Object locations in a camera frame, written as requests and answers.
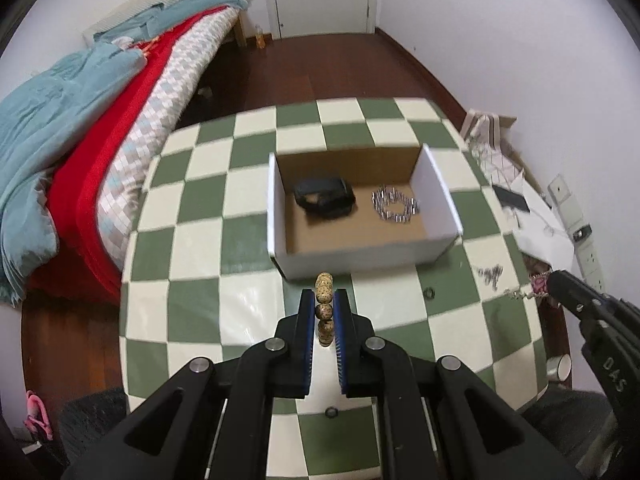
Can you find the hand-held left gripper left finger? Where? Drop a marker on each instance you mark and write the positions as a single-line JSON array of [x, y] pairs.
[[307, 340]]

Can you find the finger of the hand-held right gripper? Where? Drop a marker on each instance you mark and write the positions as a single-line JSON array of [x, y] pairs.
[[570, 287]]

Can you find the white cardboard box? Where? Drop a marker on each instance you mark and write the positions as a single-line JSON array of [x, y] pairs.
[[350, 260]]

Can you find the red blanket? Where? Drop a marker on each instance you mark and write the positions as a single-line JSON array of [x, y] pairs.
[[95, 160]]

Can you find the dark mesh fabric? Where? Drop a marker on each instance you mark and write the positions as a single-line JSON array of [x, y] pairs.
[[90, 422], [570, 415]]

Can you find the diamond patterned bed sheet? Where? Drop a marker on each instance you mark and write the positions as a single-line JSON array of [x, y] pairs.
[[150, 130]]

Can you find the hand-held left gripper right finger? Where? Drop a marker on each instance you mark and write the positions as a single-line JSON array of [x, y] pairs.
[[342, 340]]

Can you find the small yellow bottle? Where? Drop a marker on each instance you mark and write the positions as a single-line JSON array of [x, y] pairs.
[[260, 39]]

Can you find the green white checkered tablecloth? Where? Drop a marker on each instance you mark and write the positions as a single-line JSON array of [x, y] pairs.
[[200, 270]]

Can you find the white power strip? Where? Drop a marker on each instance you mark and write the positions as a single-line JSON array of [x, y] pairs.
[[575, 220]]

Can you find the patterned paper bag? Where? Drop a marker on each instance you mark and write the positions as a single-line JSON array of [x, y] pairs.
[[487, 132]]

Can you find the pink slippers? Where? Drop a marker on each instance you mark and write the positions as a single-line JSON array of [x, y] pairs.
[[39, 415]]

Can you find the flat black card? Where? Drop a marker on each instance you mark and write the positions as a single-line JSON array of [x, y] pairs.
[[511, 198]]

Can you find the bed with red blanket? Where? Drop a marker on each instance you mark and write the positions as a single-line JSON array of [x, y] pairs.
[[55, 110]]

